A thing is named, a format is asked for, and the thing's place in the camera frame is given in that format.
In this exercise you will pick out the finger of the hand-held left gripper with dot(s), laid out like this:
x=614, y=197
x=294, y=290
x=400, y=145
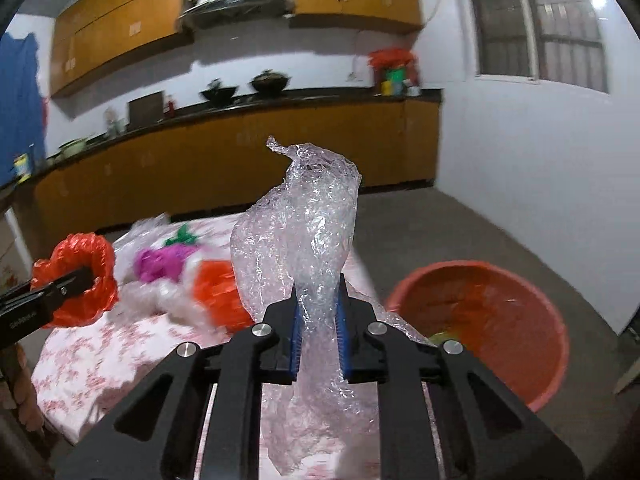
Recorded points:
x=67, y=285

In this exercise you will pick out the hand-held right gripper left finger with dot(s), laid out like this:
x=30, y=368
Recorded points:
x=295, y=332

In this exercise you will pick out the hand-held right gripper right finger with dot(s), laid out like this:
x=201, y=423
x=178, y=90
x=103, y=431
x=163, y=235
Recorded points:
x=344, y=332

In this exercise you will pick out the red plastic bag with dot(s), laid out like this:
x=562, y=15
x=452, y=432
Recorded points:
x=95, y=260

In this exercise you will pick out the orange plastic bag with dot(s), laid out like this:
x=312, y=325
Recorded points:
x=215, y=290

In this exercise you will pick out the small clear plastic bag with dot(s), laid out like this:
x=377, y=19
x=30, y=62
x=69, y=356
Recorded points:
x=142, y=232

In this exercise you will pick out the purple plastic bag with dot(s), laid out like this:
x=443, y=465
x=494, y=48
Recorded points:
x=157, y=262

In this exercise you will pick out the long clear plastic bag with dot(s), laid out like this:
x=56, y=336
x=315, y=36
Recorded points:
x=170, y=305

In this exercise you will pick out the green plastic bag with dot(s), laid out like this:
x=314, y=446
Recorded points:
x=181, y=236

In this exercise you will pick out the orange plastic basin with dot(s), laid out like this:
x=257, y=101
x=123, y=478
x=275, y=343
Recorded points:
x=500, y=320

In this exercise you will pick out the brown wooden chair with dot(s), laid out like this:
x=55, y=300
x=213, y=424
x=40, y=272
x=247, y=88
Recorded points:
x=22, y=390

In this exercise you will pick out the floral tablecloth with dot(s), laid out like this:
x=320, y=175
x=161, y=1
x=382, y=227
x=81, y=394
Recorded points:
x=100, y=360

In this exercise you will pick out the yellow label can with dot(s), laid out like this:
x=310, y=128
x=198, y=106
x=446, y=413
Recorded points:
x=21, y=167

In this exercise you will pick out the green enamel pot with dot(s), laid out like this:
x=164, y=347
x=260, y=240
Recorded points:
x=74, y=149

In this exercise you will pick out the clear bottle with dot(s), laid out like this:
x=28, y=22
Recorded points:
x=114, y=122

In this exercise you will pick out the blue hanging cloth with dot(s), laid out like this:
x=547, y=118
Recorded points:
x=17, y=110

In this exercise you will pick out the yellow lower kitchen cabinets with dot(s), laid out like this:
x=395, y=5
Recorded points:
x=225, y=160

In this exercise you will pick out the yellow kitchen cabinets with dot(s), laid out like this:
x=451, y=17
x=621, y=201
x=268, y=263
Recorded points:
x=125, y=25
x=225, y=160

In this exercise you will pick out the brown cutting board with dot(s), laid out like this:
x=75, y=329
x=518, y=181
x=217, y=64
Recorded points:
x=146, y=108

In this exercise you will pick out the red bottle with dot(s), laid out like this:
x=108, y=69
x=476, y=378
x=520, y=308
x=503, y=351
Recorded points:
x=170, y=107

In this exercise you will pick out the black kitchen countertop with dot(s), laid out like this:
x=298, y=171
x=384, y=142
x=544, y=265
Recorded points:
x=280, y=101

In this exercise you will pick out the yellow container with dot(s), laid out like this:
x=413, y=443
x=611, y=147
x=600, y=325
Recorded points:
x=387, y=87

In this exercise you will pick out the black wok with lid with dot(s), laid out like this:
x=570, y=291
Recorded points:
x=271, y=81

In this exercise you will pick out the green container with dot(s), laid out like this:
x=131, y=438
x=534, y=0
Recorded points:
x=395, y=75

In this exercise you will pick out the yellow upper kitchen cabinets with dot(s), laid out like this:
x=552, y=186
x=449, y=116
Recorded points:
x=125, y=25

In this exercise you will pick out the red bag on jars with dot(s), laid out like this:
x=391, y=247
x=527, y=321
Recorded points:
x=392, y=59

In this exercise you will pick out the barred window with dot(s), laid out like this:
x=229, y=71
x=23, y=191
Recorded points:
x=540, y=20

